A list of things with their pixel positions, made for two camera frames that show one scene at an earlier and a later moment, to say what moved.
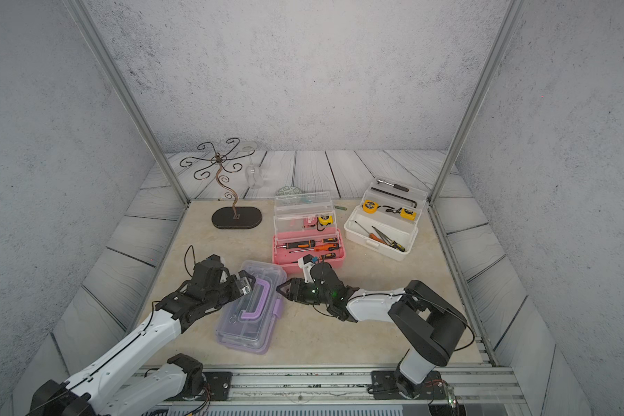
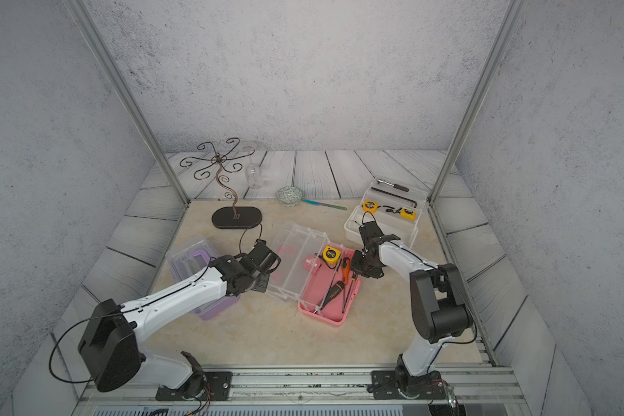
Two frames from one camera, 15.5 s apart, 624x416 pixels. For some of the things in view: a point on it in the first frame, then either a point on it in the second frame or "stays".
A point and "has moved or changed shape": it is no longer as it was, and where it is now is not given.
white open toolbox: [386, 221] stays
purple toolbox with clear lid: [250, 322] to [191, 258]
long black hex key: [395, 195] stays
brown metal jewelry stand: [232, 217] stays
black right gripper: [295, 285] to [354, 265]
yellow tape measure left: [370, 206] stays
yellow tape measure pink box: [325, 220] to [331, 255]
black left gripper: [232, 281] to [266, 282]
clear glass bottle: [254, 175] stays
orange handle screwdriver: [328, 247] to [345, 269]
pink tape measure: [309, 222] to [312, 263]
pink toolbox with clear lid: [306, 224] has moved or changed shape
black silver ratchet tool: [396, 185] stays
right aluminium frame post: [513, 15] stays
